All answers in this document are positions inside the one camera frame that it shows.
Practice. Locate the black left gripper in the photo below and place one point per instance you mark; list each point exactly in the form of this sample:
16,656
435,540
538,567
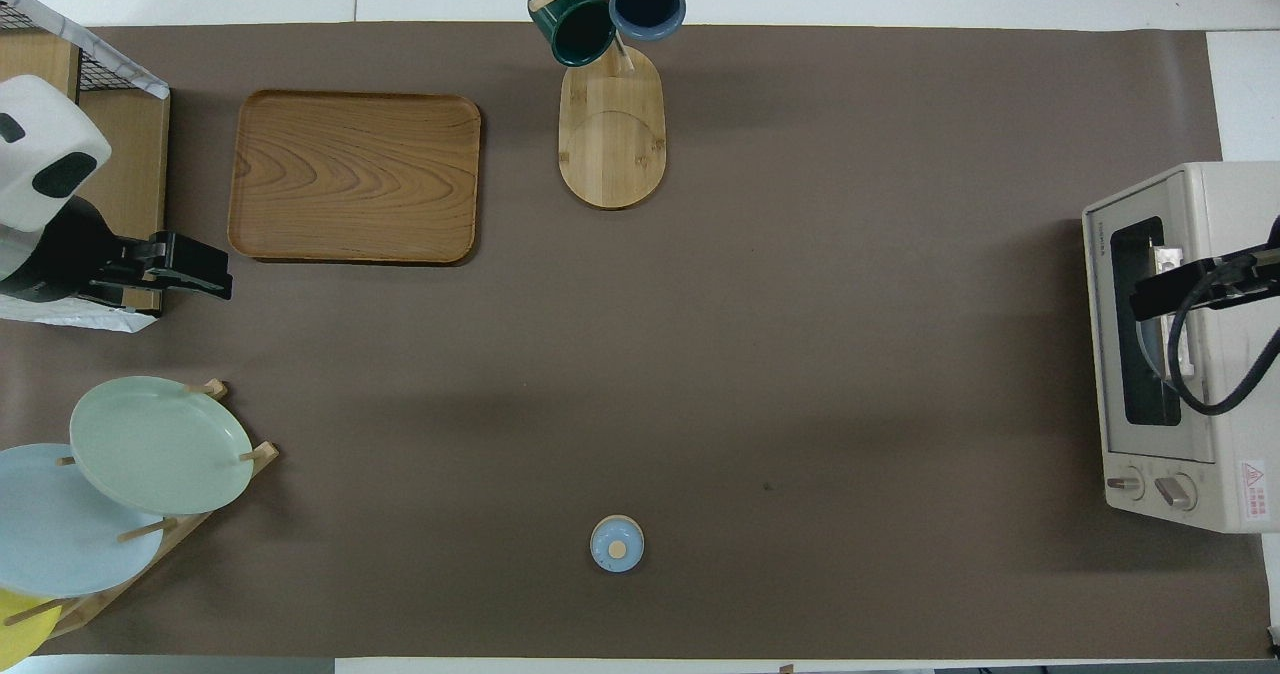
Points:
70,259

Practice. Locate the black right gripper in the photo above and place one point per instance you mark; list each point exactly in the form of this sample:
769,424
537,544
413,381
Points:
1250,274

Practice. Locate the cream toaster oven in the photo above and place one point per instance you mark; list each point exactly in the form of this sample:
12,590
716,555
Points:
1240,404

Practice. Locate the wooden shelf box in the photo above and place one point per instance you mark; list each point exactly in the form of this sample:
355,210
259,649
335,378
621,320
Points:
140,154

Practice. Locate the pale green plate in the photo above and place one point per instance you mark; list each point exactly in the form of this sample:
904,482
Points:
160,449

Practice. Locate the wooden serving tray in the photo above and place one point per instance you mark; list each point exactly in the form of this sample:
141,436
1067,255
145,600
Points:
350,174

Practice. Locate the wooden plate rack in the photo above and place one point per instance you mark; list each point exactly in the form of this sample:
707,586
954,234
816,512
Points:
262,451

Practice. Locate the pale blue racked plate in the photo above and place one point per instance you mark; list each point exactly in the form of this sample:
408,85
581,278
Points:
60,544

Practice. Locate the yellow plate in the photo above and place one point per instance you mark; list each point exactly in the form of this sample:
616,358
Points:
20,634

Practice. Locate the wooden mug tree stand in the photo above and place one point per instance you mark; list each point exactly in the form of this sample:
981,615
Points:
610,144

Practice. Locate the dark green mug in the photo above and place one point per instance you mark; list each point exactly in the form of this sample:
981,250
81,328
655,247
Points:
575,29

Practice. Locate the brown table mat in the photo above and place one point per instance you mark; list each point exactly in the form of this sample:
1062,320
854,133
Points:
700,354

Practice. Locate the small blue wooden-knob bell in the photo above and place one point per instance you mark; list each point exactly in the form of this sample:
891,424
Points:
616,546

